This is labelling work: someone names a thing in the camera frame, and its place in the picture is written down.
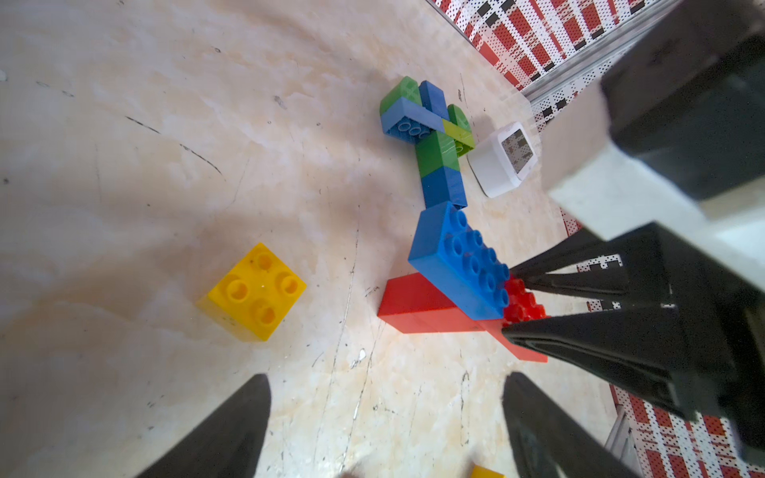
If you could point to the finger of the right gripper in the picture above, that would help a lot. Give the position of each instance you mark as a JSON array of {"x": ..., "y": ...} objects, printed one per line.
[
  {"x": 565, "y": 269},
  {"x": 641, "y": 351}
]

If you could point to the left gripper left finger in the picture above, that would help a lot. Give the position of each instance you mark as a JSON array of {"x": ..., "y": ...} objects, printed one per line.
[{"x": 226, "y": 444}]

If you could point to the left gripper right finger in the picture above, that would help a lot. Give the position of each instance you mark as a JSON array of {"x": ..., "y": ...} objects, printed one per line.
[{"x": 546, "y": 441}]

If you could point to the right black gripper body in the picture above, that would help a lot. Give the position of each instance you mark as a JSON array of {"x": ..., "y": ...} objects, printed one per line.
[{"x": 704, "y": 352}]

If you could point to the red small lego brick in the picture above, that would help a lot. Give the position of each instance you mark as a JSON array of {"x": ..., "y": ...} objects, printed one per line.
[{"x": 522, "y": 307}]

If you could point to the lime green long lego brick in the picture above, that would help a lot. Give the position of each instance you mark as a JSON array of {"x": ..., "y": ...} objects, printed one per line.
[{"x": 462, "y": 135}]

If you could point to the red square lego brick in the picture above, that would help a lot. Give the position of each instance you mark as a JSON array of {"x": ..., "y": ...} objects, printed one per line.
[{"x": 412, "y": 305}]

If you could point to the green square lego brick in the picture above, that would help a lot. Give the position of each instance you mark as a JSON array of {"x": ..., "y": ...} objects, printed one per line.
[{"x": 436, "y": 151}]

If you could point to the green curved lego brick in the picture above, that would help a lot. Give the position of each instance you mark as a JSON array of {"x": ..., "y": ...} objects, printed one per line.
[
  {"x": 458, "y": 117},
  {"x": 407, "y": 88}
]

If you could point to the blue square lego brick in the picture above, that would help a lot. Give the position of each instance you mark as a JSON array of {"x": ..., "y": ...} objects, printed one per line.
[{"x": 433, "y": 99}]

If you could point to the light blue long lego brick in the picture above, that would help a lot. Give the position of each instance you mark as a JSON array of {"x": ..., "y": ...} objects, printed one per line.
[{"x": 410, "y": 122}]

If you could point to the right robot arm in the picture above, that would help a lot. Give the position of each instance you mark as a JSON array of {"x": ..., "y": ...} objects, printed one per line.
[{"x": 662, "y": 162}]

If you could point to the yellow square lego brick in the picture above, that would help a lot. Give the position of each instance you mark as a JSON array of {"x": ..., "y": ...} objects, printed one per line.
[{"x": 482, "y": 472}]

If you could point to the yellow tall lego brick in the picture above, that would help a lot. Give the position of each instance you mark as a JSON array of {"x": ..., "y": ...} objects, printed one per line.
[{"x": 255, "y": 296}]

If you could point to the white digital clock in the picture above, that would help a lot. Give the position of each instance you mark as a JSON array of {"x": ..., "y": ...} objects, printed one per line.
[{"x": 502, "y": 161}]

